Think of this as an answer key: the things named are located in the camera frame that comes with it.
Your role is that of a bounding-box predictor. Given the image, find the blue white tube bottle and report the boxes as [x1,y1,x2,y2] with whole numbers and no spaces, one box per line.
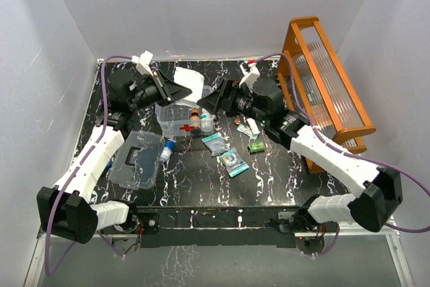
[160,138,175,163]

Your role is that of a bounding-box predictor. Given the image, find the green small box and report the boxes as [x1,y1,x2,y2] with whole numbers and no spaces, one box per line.
[248,141,265,153]

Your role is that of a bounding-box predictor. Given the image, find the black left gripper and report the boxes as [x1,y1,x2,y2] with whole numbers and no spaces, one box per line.
[128,70,191,112]

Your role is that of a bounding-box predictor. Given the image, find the clear first aid box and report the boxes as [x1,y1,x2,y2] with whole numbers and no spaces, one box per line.
[155,103,215,138]

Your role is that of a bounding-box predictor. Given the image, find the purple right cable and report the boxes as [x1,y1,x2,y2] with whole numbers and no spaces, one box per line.
[251,52,430,256]

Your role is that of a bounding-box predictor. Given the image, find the orange wooden rack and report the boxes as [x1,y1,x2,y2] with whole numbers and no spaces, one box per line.
[277,16,376,155]

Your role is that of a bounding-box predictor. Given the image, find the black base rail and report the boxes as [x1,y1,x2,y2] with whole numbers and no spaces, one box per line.
[100,206,340,249]

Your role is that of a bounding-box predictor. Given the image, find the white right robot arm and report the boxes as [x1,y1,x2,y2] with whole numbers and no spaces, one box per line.
[198,78,402,232]

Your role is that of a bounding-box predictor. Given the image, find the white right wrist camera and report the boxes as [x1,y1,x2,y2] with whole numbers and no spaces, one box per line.
[239,60,260,89]

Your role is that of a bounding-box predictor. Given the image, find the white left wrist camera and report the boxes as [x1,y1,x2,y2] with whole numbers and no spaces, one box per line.
[131,50,153,76]

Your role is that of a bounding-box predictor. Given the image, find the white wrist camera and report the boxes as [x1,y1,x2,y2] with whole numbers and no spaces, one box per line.
[239,60,260,89]
[131,50,153,76]

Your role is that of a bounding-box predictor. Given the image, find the teal topped bead packet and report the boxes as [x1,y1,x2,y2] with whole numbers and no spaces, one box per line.
[202,132,228,157]

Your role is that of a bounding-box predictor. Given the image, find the teal packet with round item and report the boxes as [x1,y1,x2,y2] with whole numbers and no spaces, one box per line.
[220,148,249,177]

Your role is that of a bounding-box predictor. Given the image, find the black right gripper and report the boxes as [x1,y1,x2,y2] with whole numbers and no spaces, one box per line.
[198,79,269,125]

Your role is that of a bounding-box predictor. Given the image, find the white blue mask packet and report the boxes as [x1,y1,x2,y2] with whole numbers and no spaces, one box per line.
[173,67,204,108]

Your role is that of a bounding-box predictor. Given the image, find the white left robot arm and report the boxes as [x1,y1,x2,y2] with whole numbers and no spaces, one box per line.
[36,63,192,244]

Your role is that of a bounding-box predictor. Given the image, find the white teal sachet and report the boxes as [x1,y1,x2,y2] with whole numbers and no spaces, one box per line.
[237,118,260,139]

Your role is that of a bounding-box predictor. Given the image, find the purple cable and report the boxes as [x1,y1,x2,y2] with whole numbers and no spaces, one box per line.
[251,52,430,256]
[44,54,142,276]

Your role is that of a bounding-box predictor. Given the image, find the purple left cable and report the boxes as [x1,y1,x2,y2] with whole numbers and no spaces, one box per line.
[44,54,142,276]

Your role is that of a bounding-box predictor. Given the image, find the clear box lid black handle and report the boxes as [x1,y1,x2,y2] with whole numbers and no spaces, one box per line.
[107,130,165,190]

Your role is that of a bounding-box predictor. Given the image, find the brown bottle orange cap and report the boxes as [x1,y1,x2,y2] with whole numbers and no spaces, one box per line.
[189,108,201,134]

